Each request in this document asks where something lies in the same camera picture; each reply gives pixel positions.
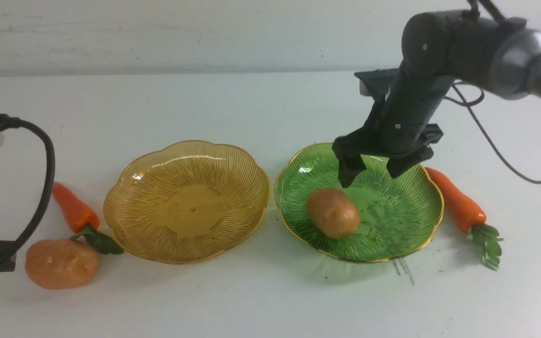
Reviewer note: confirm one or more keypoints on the toy carrot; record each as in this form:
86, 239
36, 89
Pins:
83, 221
470, 219

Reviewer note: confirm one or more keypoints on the toy potato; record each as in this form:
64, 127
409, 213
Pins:
333, 213
57, 264

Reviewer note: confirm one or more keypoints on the black gripper image-right finger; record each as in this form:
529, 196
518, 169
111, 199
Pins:
350, 167
398, 166

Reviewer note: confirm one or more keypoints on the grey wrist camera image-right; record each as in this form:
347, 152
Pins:
375, 83

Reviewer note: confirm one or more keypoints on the yellow ribbed plastic plate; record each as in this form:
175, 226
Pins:
188, 202

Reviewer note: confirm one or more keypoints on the green ribbed plastic plate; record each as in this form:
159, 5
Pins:
398, 216

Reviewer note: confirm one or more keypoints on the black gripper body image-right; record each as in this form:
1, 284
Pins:
395, 126

